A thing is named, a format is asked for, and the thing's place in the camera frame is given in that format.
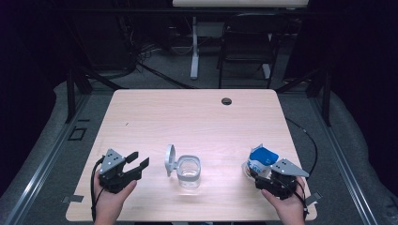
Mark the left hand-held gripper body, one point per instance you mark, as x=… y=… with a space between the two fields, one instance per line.
x=114 y=176

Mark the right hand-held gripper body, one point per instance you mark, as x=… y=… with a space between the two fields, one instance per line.
x=281 y=181

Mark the blue white powder bag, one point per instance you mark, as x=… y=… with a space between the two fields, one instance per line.
x=262 y=159

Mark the clear plastic jug white lid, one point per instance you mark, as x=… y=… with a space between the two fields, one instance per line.
x=187 y=170

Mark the person's left hand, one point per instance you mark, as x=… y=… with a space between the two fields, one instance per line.
x=109 y=203

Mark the person's right hand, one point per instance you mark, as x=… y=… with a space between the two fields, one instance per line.
x=289 y=207

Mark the grey tape strip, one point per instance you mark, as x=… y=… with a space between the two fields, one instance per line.
x=73 y=198
x=313 y=198

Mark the black table grommet hole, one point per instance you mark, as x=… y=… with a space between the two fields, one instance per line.
x=226 y=101

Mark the white desk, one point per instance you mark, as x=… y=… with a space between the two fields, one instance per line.
x=194 y=47

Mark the black folding chair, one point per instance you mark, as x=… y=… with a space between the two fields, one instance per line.
x=247 y=47

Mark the aluminium floor rail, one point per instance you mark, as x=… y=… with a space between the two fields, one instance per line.
x=47 y=159
x=341 y=162

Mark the black metal frame stand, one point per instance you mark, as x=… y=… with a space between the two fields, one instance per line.
x=70 y=93
x=326 y=100

